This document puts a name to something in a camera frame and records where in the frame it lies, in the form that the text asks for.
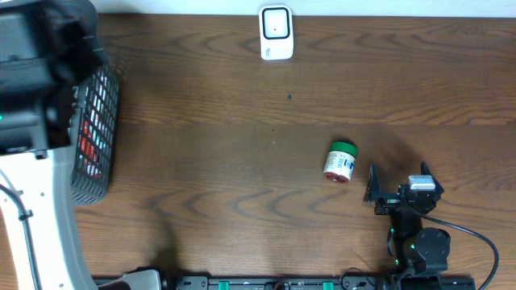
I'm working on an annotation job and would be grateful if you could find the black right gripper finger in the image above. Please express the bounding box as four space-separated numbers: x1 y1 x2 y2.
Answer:
364 163 381 202
420 162 432 176

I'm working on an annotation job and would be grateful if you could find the green lid white jar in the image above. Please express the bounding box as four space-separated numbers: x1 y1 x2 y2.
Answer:
323 142 358 183

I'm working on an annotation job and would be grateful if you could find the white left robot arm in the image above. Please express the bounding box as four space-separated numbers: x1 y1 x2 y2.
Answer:
1 0 167 289

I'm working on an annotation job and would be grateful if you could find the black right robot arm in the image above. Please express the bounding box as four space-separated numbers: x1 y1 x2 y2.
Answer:
365 163 451 276

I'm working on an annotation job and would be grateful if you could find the white barcode scanner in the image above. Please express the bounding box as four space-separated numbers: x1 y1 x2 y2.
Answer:
258 5 294 60

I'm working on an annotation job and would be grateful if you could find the grey plastic mesh basket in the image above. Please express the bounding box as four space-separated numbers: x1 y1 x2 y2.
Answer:
71 64 120 206

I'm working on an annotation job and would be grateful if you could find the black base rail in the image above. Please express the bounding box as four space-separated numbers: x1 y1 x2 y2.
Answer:
92 275 476 290

